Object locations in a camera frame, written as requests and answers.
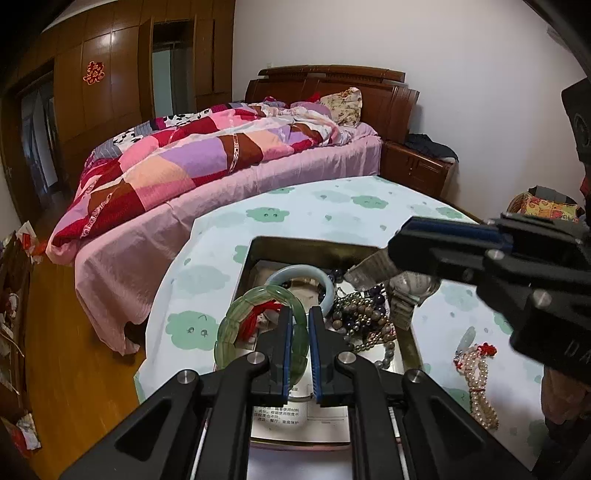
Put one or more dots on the silver wristwatch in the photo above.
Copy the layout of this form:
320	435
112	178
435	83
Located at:
406	290

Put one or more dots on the wooden tv cabinet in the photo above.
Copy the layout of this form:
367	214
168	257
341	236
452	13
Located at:
16	268

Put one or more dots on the patchwork quilt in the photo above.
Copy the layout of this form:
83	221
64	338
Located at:
146	166

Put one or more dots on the wooden wardrobe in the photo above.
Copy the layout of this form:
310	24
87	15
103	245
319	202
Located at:
120	35

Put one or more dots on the floral pillow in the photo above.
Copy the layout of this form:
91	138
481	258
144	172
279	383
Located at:
345	107

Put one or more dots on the white red paper bag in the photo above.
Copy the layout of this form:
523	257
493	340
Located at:
32	245

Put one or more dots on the dark clothes on nightstand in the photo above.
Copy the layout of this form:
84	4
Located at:
424	145

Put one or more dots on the person's right hand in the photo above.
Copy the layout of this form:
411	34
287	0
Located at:
562	398

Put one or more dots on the colourful cushion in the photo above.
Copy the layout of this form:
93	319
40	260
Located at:
544	202

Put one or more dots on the cloud print tablecloth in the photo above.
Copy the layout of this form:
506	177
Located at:
203	279

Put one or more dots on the wooden bed frame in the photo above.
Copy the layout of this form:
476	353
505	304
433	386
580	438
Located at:
388	102

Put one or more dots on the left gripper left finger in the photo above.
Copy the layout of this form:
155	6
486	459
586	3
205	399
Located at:
196	426

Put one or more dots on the pink bed sheet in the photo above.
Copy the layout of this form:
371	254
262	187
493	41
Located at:
118	273

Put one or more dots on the pink metal tin box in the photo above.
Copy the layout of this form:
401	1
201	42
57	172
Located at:
362	317

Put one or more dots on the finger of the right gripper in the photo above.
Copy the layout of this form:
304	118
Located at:
455	234
459	260

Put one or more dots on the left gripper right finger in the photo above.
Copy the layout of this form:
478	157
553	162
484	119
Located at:
402	426

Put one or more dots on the wooden nightstand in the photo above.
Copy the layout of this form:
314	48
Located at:
414	170

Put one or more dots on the red double happiness decal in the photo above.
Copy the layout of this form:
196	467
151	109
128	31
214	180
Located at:
94	73

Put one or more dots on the white paper leaflet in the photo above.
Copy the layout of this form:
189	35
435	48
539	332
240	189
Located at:
301	422

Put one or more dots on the pale jade bangle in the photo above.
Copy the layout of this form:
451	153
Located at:
310	272

